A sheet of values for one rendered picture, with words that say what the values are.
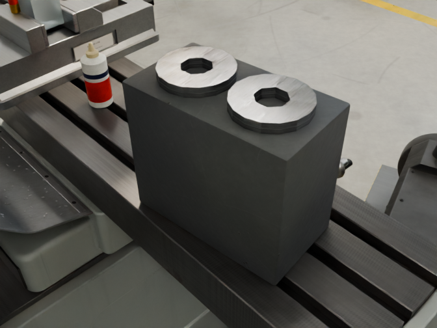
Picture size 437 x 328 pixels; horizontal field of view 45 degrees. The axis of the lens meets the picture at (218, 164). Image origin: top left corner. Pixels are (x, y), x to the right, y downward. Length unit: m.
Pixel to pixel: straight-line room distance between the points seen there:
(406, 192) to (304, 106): 0.77
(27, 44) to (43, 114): 0.12
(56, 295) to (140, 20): 0.52
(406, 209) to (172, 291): 0.54
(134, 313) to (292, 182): 0.65
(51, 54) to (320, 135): 0.57
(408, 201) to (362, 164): 1.02
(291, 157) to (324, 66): 2.41
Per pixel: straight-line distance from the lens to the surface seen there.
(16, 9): 0.99
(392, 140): 2.42
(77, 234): 0.85
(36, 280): 0.87
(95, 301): 0.97
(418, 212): 1.23
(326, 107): 0.55
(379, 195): 1.53
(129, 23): 1.04
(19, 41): 0.97
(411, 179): 1.31
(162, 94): 0.56
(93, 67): 0.85
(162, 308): 1.15
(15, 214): 0.81
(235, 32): 3.19
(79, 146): 0.82
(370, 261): 0.65
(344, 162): 1.43
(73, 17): 0.96
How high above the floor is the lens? 1.42
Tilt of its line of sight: 40 degrees down
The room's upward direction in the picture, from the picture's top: 1 degrees counter-clockwise
